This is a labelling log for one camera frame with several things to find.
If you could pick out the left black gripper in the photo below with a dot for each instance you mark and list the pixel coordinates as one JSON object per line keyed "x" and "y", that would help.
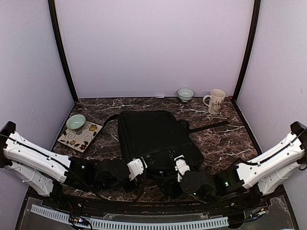
{"x": 132, "y": 187}

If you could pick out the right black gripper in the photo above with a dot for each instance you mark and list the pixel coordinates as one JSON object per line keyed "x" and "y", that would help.
{"x": 181, "y": 174}

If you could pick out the black student bag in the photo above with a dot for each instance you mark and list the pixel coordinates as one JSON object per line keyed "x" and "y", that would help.
{"x": 156, "y": 133}

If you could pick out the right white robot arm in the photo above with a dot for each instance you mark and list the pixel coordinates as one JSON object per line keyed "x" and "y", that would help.
{"x": 260, "y": 175}

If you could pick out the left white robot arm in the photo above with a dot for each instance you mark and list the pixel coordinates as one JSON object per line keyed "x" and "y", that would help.
{"x": 46, "y": 171}

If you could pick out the floral placemat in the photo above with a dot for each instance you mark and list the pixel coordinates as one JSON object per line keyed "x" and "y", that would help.
{"x": 80, "y": 140}

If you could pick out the green bowl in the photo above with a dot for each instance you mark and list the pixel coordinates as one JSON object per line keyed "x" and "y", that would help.
{"x": 76, "y": 122}

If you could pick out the cream mug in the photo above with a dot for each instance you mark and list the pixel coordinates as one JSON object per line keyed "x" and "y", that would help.
{"x": 214, "y": 101}

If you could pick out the small white bowl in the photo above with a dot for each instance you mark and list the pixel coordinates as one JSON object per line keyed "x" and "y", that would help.
{"x": 185, "y": 94}

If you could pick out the black front table rail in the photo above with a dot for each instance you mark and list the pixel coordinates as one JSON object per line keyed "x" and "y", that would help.
{"x": 152, "y": 202}

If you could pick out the white cable duct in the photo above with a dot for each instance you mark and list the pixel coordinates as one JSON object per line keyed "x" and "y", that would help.
{"x": 129, "y": 222}

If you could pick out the left black frame post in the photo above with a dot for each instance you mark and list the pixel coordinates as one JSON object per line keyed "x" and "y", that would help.
{"x": 60, "y": 48}

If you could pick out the black frame post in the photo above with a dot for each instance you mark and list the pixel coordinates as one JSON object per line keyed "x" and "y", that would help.
{"x": 60, "y": 48}
{"x": 248, "y": 50}

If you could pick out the right black frame post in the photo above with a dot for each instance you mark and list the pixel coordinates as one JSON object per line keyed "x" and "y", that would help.
{"x": 248, "y": 50}

